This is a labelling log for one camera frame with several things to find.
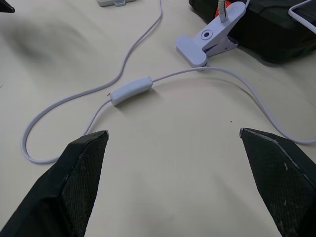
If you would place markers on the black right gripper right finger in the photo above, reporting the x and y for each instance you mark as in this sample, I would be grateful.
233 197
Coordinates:
279 177

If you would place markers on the white lamp clamp base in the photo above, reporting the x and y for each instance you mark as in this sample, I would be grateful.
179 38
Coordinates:
212 40

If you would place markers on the white inline cable adapter box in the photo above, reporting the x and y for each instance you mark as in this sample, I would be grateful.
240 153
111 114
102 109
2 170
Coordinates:
131 90

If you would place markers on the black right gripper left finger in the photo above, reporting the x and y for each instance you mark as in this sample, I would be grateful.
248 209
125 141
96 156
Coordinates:
74 187

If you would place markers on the orange object behind clamp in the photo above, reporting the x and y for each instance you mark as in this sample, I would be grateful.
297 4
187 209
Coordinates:
220 10

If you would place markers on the black tool case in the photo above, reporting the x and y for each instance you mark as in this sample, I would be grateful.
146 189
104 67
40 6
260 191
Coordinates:
269 32

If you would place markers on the black object at corner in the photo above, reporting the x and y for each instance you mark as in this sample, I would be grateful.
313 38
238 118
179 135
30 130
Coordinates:
6 7

